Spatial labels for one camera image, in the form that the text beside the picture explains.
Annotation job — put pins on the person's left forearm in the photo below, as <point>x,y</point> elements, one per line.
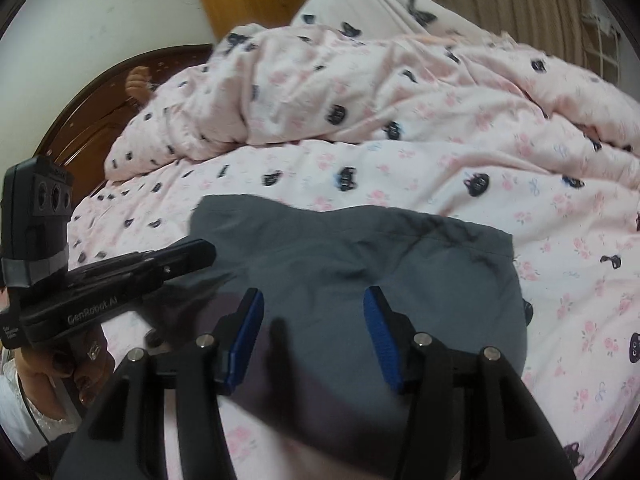
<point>20,410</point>

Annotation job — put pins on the grey and purple hooded jacket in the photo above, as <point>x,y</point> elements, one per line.
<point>350,260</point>

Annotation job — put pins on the pink cat print bed sheet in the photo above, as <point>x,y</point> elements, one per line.
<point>550,285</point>

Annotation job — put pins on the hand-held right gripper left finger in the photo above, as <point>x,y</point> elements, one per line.
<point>245,332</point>

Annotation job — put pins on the doll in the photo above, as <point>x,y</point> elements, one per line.
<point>136,82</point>

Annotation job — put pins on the pink cat print quilt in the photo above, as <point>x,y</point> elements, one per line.
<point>350,80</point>

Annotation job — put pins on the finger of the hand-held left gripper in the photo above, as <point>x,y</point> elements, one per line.
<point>170,260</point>

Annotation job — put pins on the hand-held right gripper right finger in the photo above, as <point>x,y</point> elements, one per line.
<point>381,342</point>

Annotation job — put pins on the person's left hand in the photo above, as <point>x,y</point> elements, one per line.
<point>50,365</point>

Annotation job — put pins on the dark wooden headboard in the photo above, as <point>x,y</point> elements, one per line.
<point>90,110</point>

